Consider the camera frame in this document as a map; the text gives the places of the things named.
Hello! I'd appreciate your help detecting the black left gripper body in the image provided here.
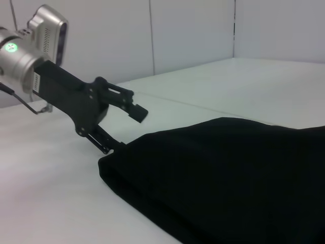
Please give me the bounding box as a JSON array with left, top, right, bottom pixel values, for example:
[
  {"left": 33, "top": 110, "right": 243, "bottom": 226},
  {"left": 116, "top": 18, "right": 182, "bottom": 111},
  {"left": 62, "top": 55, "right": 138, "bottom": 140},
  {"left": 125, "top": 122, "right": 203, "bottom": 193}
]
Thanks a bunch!
[{"left": 31, "top": 60, "right": 110, "bottom": 138}]

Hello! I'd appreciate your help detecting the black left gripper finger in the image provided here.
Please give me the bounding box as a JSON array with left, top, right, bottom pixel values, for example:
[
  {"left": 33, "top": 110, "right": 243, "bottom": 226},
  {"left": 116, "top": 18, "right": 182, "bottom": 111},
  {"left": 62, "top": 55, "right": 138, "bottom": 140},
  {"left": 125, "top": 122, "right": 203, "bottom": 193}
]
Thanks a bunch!
[
  {"left": 94, "top": 76, "right": 149, "bottom": 124},
  {"left": 85, "top": 124, "right": 126, "bottom": 156}
]

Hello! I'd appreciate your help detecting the black shirt with FREE print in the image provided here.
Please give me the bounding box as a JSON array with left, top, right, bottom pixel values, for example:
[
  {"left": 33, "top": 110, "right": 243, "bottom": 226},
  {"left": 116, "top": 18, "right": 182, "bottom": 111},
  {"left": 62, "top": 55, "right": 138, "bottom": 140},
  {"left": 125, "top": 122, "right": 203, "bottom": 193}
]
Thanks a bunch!
[{"left": 97, "top": 116, "right": 325, "bottom": 244}]

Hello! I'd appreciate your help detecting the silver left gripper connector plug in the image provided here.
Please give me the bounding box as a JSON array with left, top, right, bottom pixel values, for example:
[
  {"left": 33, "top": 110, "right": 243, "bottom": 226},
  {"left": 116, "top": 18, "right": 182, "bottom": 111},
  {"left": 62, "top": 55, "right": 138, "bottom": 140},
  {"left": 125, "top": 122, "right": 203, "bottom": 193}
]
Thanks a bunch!
[{"left": 38, "top": 103, "right": 54, "bottom": 114}]

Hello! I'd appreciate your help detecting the dark red left gripper cable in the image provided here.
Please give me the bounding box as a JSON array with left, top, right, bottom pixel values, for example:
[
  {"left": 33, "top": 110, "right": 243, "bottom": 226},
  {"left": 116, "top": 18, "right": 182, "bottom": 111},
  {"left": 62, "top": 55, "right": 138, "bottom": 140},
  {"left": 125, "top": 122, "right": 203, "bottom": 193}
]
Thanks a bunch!
[{"left": 0, "top": 85, "right": 40, "bottom": 115}]

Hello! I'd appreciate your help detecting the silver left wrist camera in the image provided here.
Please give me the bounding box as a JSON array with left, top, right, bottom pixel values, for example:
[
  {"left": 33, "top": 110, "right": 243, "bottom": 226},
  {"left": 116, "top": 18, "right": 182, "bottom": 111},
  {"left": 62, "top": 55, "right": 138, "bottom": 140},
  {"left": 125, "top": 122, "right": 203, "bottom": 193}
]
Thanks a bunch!
[{"left": 27, "top": 4, "right": 70, "bottom": 68}]

